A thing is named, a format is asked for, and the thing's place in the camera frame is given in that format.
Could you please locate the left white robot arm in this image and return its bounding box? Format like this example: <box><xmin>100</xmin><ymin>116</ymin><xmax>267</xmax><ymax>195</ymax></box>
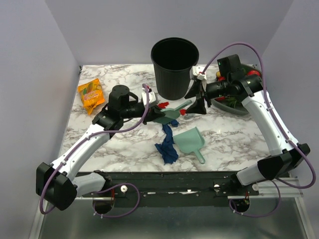
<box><xmin>36</xmin><ymin>84</ymin><xmax>162</xmax><ymax>215</ymax></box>

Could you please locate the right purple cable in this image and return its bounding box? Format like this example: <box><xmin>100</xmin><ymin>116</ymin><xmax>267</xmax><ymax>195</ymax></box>
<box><xmin>203</xmin><ymin>41</ymin><xmax>317</xmax><ymax>218</ymax></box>

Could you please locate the dark grey fruit tray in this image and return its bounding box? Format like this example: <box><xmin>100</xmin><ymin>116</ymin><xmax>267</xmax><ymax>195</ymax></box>
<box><xmin>211</xmin><ymin>64</ymin><xmax>261</xmax><ymax>116</ymax></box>

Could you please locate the red apple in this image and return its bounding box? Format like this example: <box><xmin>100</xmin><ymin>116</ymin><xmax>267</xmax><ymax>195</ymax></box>
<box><xmin>247</xmin><ymin>70</ymin><xmax>261</xmax><ymax>77</ymax></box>

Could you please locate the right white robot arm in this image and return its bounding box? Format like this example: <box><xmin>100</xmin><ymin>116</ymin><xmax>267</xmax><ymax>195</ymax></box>
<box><xmin>185</xmin><ymin>54</ymin><xmax>311</xmax><ymax>195</ymax></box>

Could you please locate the green plastic dustpan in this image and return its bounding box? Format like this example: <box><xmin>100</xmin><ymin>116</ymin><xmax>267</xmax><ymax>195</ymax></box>
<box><xmin>173</xmin><ymin>127</ymin><xmax>206</xmax><ymax>164</ymax></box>

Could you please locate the red paper scrap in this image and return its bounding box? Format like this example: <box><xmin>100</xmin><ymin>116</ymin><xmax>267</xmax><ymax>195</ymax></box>
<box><xmin>179</xmin><ymin>109</ymin><xmax>186</xmax><ymax>116</ymax></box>
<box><xmin>158</xmin><ymin>102</ymin><xmax>169</xmax><ymax>109</ymax></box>

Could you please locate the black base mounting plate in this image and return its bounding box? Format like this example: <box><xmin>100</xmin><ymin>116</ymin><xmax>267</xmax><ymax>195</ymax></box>
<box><xmin>81</xmin><ymin>168</ymin><xmax>260</xmax><ymax>209</ymax></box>

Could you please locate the dark blue cloth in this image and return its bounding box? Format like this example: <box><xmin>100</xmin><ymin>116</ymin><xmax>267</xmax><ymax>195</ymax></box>
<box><xmin>155</xmin><ymin>119</ymin><xmax>179</xmax><ymax>164</ymax></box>

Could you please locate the green hand brush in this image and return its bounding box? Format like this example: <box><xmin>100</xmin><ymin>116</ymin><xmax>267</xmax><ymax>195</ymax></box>
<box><xmin>154</xmin><ymin>100</ymin><xmax>192</xmax><ymax>124</ymax></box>

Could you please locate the purple cable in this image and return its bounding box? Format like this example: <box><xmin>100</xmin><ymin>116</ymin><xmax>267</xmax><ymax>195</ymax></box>
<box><xmin>203</xmin><ymin>41</ymin><xmax>317</xmax><ymax>218</ymax></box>
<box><xmin>39</xmin><ymin>83</ymin><xmax>153</xmax><ymax>219</ymax></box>

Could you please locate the orange snack bag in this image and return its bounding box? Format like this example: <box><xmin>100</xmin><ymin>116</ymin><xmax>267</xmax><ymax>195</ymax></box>
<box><xmin>77</xmin><ymin>79</ymin><xmax>105</xmax><ymax>115</ymax></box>

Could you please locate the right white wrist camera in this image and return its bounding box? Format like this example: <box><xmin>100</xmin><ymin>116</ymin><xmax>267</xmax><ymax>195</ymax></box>
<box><xmin>190</xmin><ymin>65</ymin><xmax>207</xmax><ymax>81</ymax></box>

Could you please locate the black plastic trash bin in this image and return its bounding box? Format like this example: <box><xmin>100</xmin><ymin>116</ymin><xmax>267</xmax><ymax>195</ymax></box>
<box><xmin>151</xmin><ymin>37</ymin><xmax>199</xmax><ymax>101</ymax></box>

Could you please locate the aluminium rail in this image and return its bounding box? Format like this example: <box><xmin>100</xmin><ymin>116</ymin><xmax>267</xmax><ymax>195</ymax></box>
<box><xmin>220</xmin><ymin>179</ymin><xmax>304</xmax><ymax>199</ymax></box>

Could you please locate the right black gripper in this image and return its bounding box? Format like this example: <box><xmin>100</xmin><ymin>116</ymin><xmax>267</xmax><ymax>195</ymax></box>
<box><xmin>184</xmin><ymin>78</ymin><xmax>231</xmax><ymax>115</ymax></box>

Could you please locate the red paper scrap middle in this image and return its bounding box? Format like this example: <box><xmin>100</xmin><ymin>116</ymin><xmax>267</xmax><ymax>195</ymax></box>
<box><xmin>158</xmin><ymin>102</ymin><xmax>169</xmax><ymax>109</ymax></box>

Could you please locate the red paper scrap right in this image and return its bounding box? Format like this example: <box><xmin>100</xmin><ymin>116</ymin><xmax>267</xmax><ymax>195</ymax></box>
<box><xmin>179</xmin><ymin>109</ymin><xmax>186</xmax><ymax>116</ymax></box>

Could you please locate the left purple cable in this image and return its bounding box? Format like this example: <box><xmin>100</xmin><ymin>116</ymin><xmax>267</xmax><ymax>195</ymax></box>
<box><xmin>39</xmin><ymin>83</ymin><xmax>153</xmax><ymax>219</ymax></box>

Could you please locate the red yellow cherries cluster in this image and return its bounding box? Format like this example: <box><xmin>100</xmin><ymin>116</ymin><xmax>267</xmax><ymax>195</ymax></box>
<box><xmin>216</xmin><ymin>71</ymin><xmax>226</xmax><ymax>82</ymax></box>

